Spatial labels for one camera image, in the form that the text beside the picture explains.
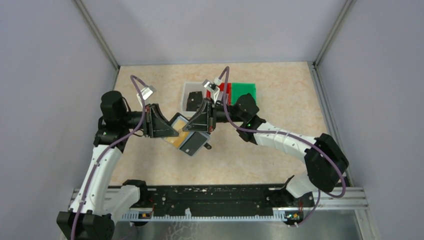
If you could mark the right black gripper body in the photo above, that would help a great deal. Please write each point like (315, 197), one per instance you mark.
(212, 116)

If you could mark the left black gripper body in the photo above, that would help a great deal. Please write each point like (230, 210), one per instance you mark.
(148, 120)

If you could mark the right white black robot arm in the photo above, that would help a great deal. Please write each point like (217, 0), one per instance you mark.
(324, 159)

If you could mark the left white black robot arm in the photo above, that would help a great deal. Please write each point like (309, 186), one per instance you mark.
(89, 216)

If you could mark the black card holder in bin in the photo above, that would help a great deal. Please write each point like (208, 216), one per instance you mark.
(194, 100)

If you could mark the red plastic bin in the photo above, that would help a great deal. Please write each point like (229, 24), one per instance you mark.
(228, 93)

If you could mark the green plastic bin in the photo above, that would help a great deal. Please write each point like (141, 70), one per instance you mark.
(238, 89)

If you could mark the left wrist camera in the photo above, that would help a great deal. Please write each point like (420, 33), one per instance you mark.
(145, 94)

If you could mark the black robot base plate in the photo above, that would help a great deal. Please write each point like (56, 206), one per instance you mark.
(232, 200)

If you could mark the aluminium frame rail left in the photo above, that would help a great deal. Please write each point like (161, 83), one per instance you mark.
(95, 31)

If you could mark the aluminium frame rail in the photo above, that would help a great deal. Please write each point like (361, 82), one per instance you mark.
(95, 31)
(324, 103)

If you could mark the aluminium frame rail right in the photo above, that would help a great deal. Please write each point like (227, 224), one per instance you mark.
(324, 103)

